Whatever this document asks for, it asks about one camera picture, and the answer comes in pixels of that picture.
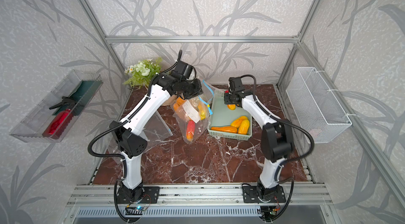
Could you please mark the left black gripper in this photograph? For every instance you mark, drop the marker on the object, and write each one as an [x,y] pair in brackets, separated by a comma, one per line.
[199,91]

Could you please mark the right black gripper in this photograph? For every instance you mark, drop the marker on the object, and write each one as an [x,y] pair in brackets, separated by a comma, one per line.
[225,98]

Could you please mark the orange yellow mango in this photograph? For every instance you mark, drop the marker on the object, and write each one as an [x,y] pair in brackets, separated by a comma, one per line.
[202,109]

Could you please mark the clear zip-top bag blue zipper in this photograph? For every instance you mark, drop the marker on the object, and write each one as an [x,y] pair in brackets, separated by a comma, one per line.
[186,110]

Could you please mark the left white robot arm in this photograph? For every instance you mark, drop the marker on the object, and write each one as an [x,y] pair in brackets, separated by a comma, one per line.
[174,82]

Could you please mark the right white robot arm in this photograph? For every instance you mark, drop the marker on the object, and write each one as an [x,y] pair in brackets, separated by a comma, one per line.
[277,141]

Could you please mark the yellow mango front right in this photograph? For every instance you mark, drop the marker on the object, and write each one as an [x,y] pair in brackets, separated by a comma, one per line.
[244,127]

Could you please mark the green plastic basket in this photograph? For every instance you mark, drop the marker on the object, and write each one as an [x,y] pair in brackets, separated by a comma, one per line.
[223,116]

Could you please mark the potted white flower plant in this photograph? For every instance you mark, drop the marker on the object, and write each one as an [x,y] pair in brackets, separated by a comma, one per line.
[141,74]

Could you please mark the green book in tray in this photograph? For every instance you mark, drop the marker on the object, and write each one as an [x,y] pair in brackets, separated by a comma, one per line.
[82,94]

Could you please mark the red black pruning shears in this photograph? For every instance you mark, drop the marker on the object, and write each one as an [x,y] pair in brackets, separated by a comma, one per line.
[62,118]

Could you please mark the white wire mesh basket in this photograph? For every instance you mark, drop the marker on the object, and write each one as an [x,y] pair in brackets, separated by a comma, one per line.
[316,107]

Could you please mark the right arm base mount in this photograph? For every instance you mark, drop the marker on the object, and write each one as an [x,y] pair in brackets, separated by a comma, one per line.
[259,194]

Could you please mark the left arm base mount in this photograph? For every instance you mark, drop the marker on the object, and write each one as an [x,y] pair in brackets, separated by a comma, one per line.
[141,194]

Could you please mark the clear wall-mounted tray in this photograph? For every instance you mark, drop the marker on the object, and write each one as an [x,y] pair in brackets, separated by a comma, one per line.
[53,117]

